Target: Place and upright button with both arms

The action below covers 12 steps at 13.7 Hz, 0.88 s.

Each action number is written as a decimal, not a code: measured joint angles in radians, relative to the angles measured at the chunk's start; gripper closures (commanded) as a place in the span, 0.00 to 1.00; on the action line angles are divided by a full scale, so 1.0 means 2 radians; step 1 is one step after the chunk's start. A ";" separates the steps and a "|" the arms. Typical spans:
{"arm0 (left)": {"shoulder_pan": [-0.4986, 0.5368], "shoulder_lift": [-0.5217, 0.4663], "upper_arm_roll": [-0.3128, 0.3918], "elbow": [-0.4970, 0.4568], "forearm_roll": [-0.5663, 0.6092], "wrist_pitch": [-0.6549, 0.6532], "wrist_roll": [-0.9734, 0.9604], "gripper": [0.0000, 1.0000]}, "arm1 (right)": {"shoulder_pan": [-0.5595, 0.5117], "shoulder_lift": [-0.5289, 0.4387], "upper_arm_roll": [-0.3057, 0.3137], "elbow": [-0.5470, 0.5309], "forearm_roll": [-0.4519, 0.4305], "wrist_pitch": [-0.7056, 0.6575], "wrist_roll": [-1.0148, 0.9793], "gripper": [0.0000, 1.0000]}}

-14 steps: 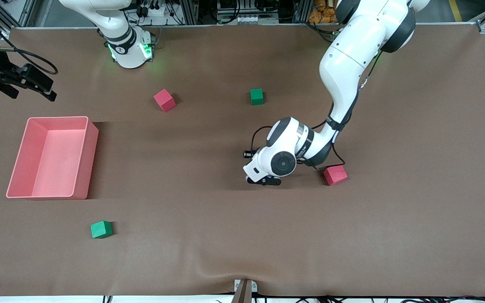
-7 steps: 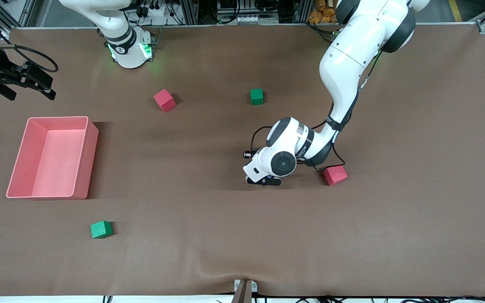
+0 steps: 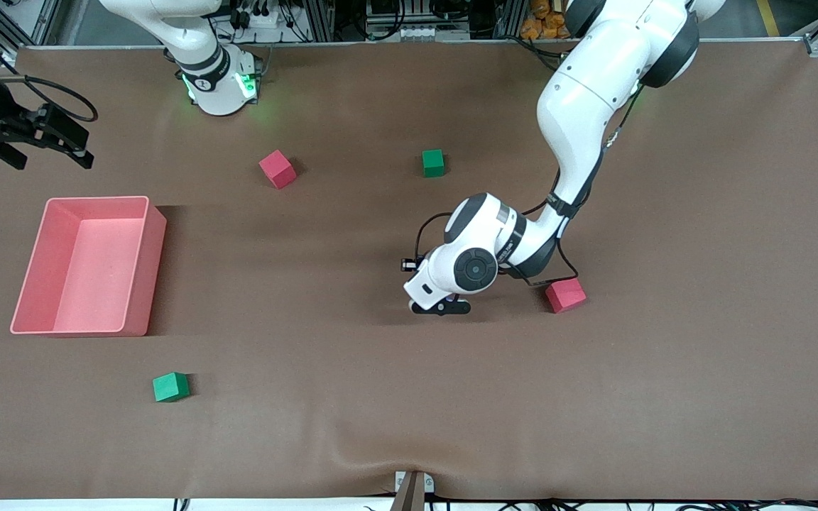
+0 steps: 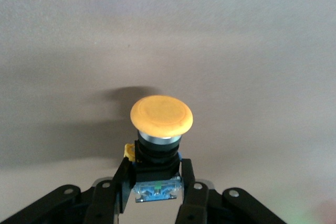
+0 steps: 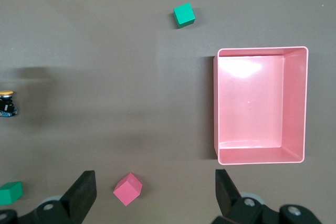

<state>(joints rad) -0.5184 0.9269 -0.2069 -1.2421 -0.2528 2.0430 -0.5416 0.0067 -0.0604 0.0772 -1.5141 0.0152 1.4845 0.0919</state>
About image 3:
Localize white power strip with plugs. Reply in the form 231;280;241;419
228;6;282;29

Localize grey camera stand pole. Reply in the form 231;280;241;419
389;472;427;511

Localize pink plastic bin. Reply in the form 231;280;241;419
10;196;168;337

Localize brown table mat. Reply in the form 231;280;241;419
0;41;818;501

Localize orange snack bags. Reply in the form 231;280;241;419
520;0;570;40

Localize red foam cube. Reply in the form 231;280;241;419
545;277;588;314
258;149;298;190

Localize metal table edge bracket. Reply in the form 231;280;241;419
394;471;435;494

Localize aluminium frame post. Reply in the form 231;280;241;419
498;0;527;38
302;0;336;42

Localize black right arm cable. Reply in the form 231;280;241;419
0;74;99;123

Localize long white power strip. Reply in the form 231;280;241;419
372;25;471;42

